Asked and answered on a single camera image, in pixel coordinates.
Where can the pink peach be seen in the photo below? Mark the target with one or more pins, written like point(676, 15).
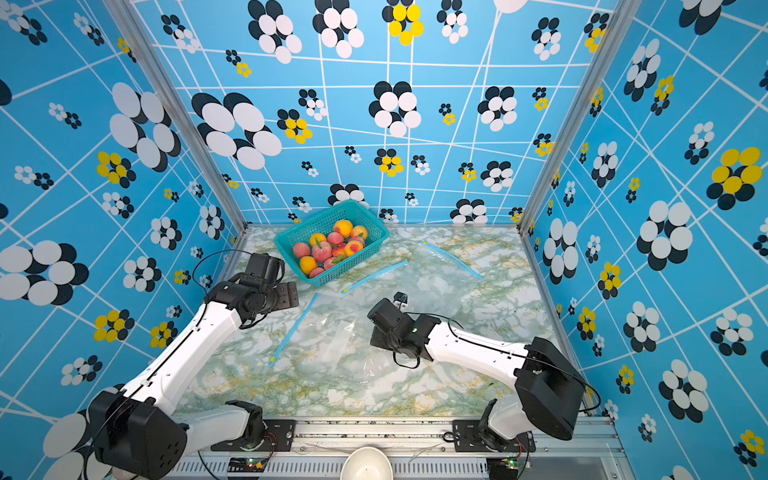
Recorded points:
point(301, 250)

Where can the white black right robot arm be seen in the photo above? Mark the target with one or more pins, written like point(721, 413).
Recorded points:
point(548, 390)

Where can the white bowl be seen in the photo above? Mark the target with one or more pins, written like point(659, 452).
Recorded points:
point(367, 463)

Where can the yellow orange peach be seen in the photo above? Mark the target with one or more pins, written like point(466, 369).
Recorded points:
point(317, 239)

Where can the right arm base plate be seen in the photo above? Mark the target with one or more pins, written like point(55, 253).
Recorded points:
point(470, 437)

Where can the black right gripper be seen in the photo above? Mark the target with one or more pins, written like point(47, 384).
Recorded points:
point(376, 339)

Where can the clear zip bag blue zipper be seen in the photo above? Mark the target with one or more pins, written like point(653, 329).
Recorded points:
point(331, 337)

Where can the yellow red peach top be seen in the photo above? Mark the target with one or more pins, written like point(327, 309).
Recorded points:
point(343, 227)

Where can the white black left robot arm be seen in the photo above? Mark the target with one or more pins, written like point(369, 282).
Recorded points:
point(135, 430)

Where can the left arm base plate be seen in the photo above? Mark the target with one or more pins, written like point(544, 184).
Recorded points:
point(270, 435)

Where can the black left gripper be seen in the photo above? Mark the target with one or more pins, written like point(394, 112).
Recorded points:
point(289, 298)

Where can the aluminium front rail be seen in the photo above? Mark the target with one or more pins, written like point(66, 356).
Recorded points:
point(417, 448)

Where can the yellow peach front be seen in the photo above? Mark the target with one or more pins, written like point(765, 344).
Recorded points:
point(307, 264)

